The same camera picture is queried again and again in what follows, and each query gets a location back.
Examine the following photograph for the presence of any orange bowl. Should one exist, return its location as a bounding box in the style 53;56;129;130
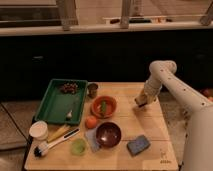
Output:
91;96;117;119

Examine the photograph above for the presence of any black whiteboard eraser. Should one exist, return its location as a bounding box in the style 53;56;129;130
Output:
138;103;148;108

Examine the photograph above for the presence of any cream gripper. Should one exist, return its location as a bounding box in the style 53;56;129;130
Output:
135;89;156;105

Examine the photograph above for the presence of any orange tangerine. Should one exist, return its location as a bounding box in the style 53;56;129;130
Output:
85;116;98;129

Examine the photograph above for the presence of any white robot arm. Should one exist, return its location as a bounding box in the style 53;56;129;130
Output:
135;60;213;171

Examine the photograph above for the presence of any blue sponge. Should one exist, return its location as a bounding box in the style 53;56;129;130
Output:
127;135;150;156

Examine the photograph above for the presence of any bunch of dark grapes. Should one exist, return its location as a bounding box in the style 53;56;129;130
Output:
60;83;78;94

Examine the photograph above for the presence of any green plastic tray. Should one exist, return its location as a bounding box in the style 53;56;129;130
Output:
35;79;88;125

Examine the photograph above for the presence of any blue grey cloth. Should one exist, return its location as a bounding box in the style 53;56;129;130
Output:
85;129;100;152

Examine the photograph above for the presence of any yellow banana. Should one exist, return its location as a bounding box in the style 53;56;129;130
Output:
47;125;70;142

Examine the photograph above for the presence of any garlic bulb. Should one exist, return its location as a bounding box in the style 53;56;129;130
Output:
66;110;73;120

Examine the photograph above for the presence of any green pepper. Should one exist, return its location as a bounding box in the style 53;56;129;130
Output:
101;101;107;116

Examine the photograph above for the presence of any white round container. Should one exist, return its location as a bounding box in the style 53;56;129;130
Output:
29;121;48;140

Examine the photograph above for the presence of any dark red bowl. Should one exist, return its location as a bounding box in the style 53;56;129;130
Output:
95;122;121;148

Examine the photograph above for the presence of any small green cup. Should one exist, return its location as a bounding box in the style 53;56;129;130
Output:
70;138;86;156

